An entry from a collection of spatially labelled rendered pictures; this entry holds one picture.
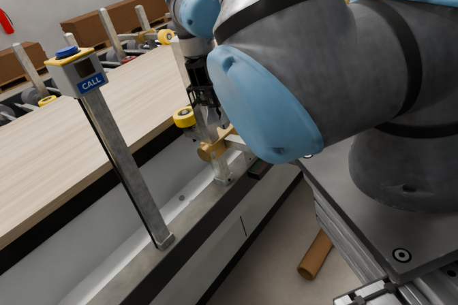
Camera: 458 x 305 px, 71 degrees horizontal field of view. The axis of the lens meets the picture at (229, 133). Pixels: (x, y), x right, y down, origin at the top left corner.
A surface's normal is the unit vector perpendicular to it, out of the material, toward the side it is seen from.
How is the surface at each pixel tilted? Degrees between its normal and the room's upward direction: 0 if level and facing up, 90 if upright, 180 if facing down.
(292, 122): 84
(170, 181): 90
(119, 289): 0
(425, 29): 52
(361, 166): 72
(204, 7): 90
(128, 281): 0
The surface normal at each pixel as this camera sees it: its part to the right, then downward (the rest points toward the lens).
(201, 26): 0.33, 0.42
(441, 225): -0.23, -0.83
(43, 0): 0.70, 0.22
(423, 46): 0.20, 0.04
